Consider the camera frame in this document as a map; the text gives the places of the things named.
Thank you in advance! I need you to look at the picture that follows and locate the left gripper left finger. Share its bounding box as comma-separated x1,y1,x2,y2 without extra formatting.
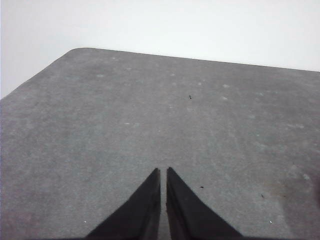
84,167,161,240

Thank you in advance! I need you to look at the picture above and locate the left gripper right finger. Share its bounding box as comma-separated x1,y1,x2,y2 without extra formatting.
166,166,245,240

